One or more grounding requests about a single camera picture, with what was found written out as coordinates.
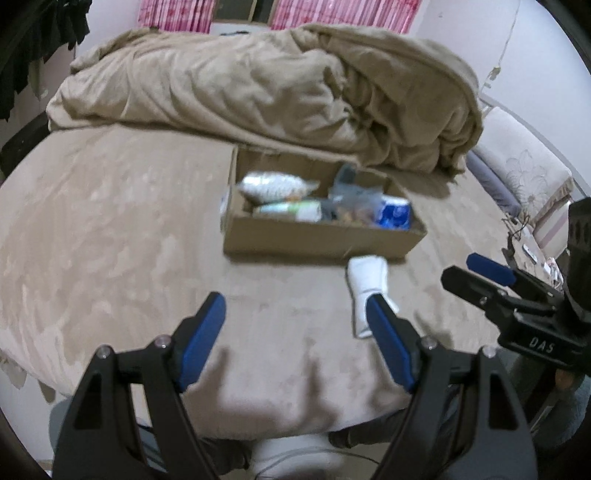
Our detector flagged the brown cardboard box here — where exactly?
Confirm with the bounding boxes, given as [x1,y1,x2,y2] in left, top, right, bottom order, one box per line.
[222,147,427,260]

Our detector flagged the white patterned packet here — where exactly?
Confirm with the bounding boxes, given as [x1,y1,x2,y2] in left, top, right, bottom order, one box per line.
[236,171,321,205]

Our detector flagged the grey-blue pillow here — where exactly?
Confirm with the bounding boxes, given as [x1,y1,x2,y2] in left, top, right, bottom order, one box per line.
[466,151,522,217]

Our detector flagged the beige fleece blanket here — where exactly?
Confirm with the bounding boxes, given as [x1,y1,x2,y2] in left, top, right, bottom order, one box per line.
[46,24,483,173]

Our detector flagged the pink floral curtain right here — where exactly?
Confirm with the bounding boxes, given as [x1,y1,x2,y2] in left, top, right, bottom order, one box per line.
[270,0,422,34]

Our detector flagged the white embroidered pillow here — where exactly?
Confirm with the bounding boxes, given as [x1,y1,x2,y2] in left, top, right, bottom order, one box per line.
[474,107,574,226]

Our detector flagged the beige bed sheet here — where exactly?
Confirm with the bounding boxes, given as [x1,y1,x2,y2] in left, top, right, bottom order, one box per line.
[0,124,562,439]

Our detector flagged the pink floral curtain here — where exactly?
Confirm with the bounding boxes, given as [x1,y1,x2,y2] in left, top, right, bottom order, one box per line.
[270,0,422,34]
[137,0,216,34]

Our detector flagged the green white tissue pack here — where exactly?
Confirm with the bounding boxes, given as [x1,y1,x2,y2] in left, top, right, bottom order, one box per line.
[252,200,322,223]

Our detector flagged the white socks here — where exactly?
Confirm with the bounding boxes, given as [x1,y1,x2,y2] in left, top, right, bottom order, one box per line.
[346,255,400,339]

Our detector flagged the grey-blue knitted gloves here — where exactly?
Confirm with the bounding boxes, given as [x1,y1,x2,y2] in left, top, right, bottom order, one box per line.
[321,164,361,221]

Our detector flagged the clear plastic snack bag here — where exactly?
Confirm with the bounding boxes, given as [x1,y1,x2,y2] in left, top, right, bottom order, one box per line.
[329,183,383,226]

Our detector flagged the black clothes on rack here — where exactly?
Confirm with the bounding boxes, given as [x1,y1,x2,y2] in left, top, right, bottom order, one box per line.
[1,0,92,121]

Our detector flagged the dark window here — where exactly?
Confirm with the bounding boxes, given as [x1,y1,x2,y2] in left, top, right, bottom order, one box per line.
[213,0,276,24]

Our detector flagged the pink floral curtain left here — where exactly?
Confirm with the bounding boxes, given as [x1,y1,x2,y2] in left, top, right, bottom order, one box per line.
[137,0,216,34]

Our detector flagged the blue foil packet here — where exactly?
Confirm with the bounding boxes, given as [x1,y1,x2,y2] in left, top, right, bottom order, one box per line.
[376,195,412,231]

